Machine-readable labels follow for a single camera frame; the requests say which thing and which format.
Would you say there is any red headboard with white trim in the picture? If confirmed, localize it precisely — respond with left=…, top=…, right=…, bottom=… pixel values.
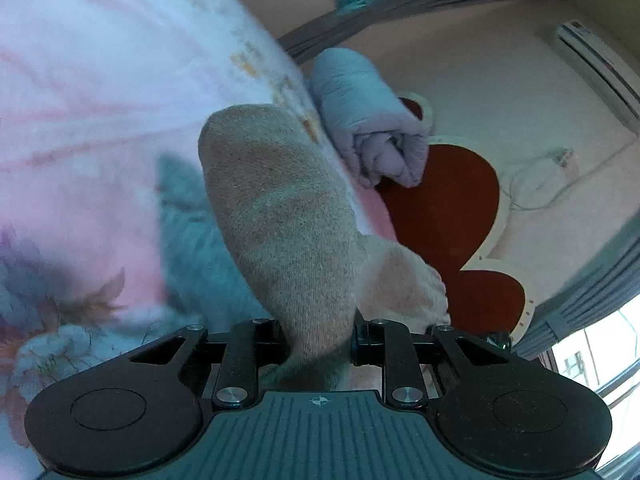
left=375, top=91, right=537, bottom=356

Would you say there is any floral printed bed sheet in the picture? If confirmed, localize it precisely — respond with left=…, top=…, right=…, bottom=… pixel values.
left=0, top=0, right=401, bottom=480

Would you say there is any beige striped sock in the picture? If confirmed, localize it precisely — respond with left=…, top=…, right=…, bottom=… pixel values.
left=157, top=104, right=451, bottom=393

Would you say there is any rolled grey blanket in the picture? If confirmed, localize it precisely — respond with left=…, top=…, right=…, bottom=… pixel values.
left=307, top=47, right=431, bottom=190

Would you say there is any white charger cable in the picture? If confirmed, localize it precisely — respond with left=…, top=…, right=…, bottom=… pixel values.
left=500, top=135, right=640, bottom=211

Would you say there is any grey pleated curtain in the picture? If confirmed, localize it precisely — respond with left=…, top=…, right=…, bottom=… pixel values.
left=276, top=0, right=571, bottom=63
left=514, top=220, right=640, bottom=361

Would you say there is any bright window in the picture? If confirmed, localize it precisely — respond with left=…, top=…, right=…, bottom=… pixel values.
left=545, top=295, right=640, bottom=480

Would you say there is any white air conditioner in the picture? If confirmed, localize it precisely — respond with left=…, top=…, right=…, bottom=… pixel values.
left=555, top=20, right=640, bottom=122

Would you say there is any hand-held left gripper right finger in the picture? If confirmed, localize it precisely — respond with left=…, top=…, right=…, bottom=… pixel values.
left=350, top=310, right=507, bottom=409

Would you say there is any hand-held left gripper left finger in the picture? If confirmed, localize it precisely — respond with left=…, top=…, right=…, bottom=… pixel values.
left=129, top=319, right=292, bottom=409

